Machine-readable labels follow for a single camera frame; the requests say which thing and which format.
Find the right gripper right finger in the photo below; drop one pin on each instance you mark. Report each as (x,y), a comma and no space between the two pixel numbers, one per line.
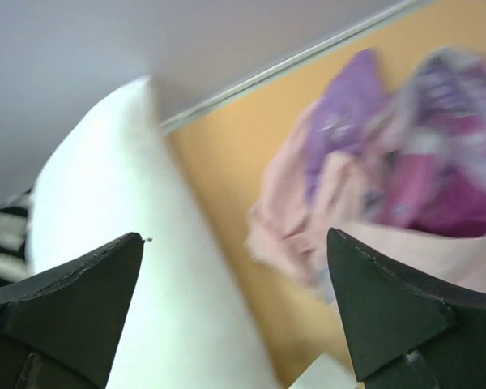
(405,328)

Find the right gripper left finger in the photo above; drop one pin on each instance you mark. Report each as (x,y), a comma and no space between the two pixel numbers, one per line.
(60,328)

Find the white pillow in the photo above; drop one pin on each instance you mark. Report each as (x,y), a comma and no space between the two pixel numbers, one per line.
(188,325)

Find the purple pink princess pillowcase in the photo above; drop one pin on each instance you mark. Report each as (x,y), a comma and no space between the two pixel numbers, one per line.
(403,172)

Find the zebra print pillow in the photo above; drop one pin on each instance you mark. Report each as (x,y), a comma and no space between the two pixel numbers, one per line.
(14,221)

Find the aluminium mounting rail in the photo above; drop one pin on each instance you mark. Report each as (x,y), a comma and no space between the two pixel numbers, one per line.
(291,63)

